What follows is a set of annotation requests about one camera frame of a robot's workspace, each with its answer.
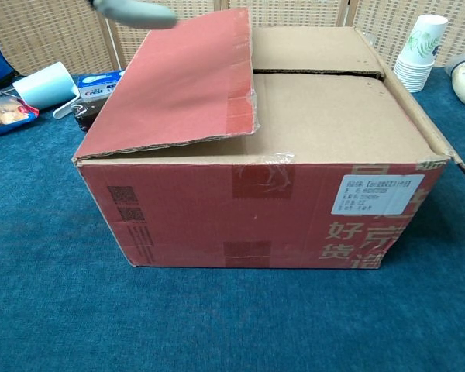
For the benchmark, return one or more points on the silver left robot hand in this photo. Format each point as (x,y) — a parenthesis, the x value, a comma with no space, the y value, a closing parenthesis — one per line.
(139,13)

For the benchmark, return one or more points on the red cardboard shipping box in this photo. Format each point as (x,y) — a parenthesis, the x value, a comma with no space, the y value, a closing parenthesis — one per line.
(255,217)

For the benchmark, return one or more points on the blue white toothpaste box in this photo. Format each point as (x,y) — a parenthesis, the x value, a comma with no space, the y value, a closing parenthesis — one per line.
(97,83)

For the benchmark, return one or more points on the dark blue cloth-covered table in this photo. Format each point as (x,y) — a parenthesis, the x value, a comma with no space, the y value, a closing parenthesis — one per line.
(100,310)

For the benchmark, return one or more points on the wicker folding screen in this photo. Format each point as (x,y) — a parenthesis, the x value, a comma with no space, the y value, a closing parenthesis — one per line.
(42,38)

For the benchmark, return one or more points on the cola bottle red label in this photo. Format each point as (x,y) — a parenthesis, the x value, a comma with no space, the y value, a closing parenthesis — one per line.
(87,116)

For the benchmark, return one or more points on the light blue plastic mug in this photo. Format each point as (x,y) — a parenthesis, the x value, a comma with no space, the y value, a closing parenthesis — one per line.
(46,87)

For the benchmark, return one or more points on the blue cookie snack bag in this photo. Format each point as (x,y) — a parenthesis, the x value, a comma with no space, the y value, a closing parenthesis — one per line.
(4,116)

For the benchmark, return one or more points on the stack of white paper cups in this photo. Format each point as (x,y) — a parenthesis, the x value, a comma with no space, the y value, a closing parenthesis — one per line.
(412,77)

